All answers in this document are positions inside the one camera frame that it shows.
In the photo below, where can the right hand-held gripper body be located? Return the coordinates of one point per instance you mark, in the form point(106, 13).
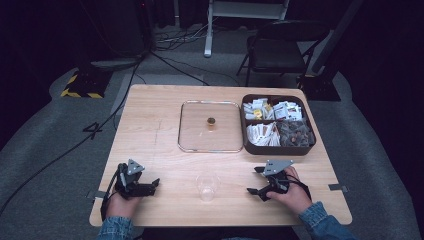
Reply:
point(276, 173)

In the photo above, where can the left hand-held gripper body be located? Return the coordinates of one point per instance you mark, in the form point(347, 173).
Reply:
point(128, 181)

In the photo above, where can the person's left hand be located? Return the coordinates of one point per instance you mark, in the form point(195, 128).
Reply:
point(121, 207)

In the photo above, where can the person's right hand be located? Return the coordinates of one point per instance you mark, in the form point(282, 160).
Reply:
point(296, 200)

